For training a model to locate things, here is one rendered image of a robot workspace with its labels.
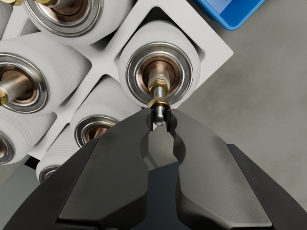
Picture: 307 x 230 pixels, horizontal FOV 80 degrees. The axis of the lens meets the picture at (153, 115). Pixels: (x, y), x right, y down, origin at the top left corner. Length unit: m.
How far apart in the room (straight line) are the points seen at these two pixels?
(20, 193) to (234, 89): 0.54
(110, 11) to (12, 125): 0.21
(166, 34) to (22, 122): 0.24
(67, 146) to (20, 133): 0.07
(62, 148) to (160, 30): 0.24
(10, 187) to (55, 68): 0.30
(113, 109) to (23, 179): 0.31
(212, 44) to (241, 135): 0.39
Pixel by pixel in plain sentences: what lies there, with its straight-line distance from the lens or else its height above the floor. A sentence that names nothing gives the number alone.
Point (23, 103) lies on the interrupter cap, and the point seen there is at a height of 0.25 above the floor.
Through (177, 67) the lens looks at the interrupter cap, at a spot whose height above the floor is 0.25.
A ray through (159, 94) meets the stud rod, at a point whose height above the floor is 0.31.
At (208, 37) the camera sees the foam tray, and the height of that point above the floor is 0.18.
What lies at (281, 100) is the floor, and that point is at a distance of 0.60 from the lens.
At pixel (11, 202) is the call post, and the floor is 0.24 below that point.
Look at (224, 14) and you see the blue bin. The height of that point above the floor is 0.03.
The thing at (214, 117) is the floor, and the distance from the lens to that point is 0.55.
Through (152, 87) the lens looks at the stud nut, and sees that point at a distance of 0.17.
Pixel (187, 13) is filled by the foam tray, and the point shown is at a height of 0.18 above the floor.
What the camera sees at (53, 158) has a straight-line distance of 0.33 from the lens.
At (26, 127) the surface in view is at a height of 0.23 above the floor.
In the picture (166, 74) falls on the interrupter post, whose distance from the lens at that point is 0.19.
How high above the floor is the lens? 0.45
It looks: 59 degrees down
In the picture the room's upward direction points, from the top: 178 degrees counter-clockwise
